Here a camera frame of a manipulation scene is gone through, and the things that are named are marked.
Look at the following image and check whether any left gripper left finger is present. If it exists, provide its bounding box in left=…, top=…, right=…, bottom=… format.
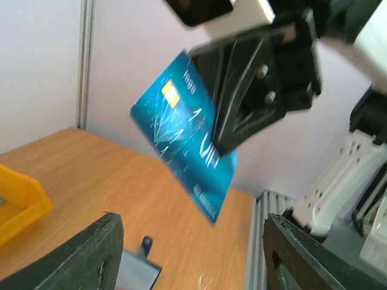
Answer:
left=1, top=212, right=123, bottom=289

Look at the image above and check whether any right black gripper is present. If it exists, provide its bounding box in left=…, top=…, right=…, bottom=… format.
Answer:
left=189, top=8, right=322, bottom=155

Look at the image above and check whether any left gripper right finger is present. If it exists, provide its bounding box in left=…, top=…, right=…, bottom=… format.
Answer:
left=263, top=213, right=386, bottom=289

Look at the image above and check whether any blue card holder wallet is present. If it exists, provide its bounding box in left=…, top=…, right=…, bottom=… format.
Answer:
left=115, top=236, right=162, bottom=290

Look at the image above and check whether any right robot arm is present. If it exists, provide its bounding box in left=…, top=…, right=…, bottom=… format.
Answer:
left=189, top=1, right=386, bottom=239

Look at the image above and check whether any yellow single bin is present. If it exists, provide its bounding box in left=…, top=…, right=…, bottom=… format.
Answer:
left=1, top=165, right=53, bottom=245

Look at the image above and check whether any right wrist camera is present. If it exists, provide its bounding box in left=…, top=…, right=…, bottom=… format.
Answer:
left=165, top=0, right=275, bottom=39

